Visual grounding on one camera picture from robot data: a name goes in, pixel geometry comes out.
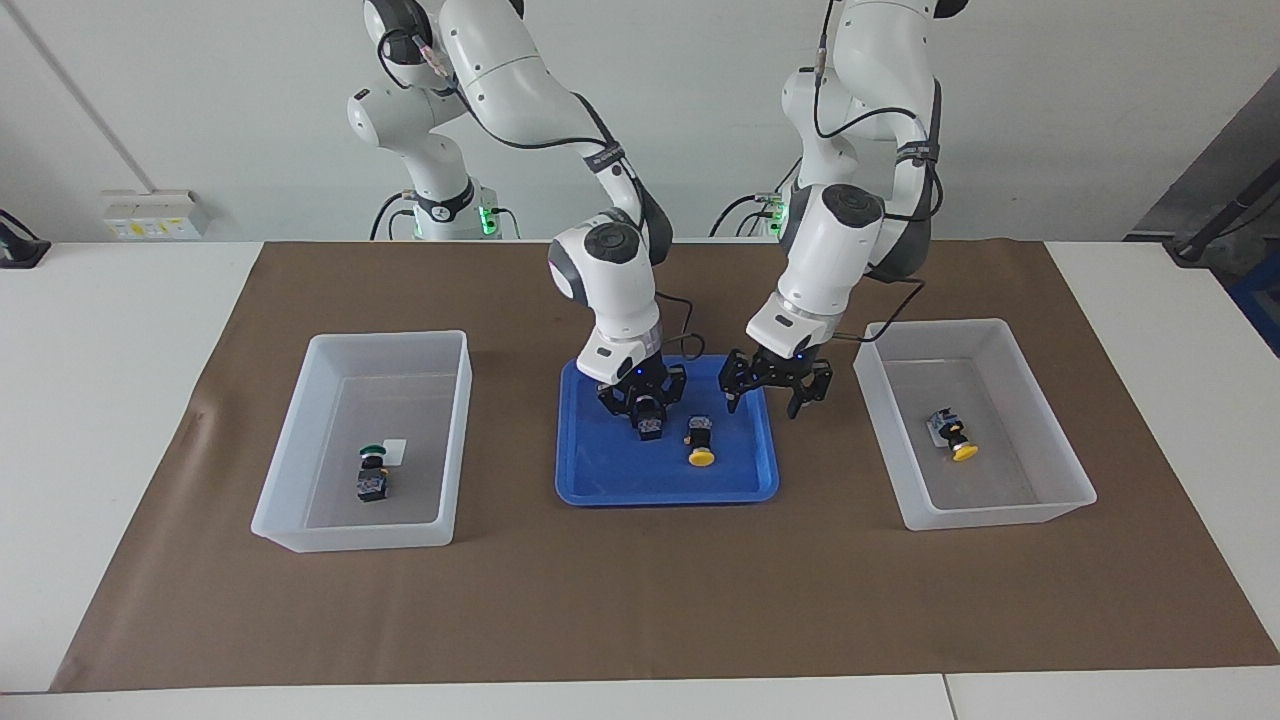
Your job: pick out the green push button switch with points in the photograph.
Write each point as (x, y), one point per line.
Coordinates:
(373, 480)
(651, 420)

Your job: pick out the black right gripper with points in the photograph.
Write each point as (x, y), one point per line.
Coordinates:
(650, 380)

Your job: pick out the small white label sticker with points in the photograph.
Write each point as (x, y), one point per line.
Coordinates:
(396, 452)

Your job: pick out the black device on table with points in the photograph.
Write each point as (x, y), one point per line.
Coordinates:
(20, 248)

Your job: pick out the brown paper mat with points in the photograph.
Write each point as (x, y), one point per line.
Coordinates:
(640, 600)

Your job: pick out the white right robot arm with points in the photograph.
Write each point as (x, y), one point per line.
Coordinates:
(500, 70)

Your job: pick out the blue plastic tray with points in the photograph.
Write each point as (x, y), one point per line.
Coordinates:
(620, 475)

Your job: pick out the dark grey panel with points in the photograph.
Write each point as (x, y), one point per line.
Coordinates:
(1230, 150)

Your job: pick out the translucent white plastic box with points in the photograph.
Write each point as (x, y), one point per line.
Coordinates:
(330, 520)
(1000, 500)

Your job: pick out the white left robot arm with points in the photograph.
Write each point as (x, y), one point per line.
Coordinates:
(850, 230)

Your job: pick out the blue crate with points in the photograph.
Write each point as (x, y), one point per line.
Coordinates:
(1260, 300)

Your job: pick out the white wall socket box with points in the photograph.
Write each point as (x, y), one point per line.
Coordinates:
(155, 215)

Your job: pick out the black tripod leg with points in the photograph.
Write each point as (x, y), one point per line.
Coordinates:
(1220, 215)

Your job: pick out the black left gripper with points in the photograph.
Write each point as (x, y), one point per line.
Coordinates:
(775, 368)

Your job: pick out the yellow push button switch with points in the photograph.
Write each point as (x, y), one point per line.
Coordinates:
(950, 430)
(700, 440)

